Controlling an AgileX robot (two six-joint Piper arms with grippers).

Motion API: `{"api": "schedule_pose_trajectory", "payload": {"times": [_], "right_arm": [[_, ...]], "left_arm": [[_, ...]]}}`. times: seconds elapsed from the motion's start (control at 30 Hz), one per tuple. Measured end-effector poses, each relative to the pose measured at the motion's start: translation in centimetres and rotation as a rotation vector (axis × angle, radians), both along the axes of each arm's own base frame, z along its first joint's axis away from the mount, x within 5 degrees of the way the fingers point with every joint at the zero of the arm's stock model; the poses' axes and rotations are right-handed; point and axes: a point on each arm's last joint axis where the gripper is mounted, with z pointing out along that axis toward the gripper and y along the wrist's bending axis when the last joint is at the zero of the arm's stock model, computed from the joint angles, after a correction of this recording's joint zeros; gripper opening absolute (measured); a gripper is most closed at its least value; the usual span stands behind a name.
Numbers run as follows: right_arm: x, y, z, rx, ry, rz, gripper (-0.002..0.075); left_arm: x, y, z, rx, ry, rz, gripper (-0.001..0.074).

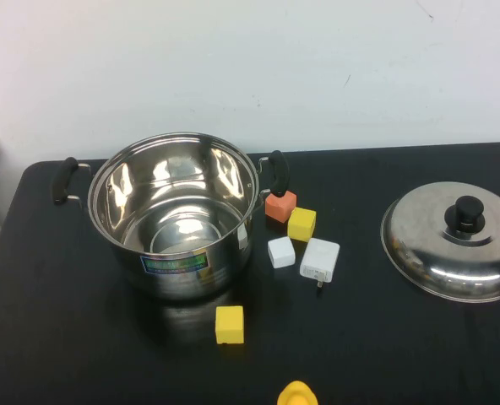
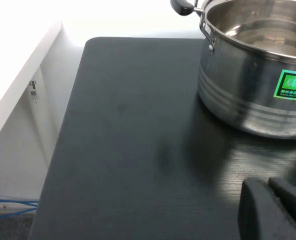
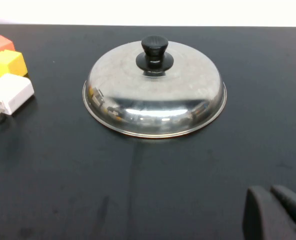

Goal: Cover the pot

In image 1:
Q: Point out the yellow foam cube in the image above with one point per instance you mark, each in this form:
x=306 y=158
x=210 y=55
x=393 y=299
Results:
x=301 y=225
x=229 y=325

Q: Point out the steel lid with black knob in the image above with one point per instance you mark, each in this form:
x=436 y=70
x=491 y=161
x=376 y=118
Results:
x=427 y=253

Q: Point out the white power adapter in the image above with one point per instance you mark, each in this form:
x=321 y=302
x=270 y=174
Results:
x=319 y=259

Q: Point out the white foam cube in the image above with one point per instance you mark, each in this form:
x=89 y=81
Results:
x=281 y=252

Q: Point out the orange foam cube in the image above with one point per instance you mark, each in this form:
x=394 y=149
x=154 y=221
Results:
x=278 y=206

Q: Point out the yellow rounded plastic object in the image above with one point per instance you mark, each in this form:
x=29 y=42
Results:
x=297 y=395

